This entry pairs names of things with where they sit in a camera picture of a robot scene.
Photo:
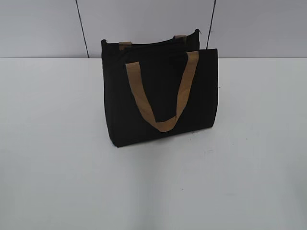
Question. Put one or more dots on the black tote bag tan handles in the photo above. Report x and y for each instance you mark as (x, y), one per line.
(158, 90)

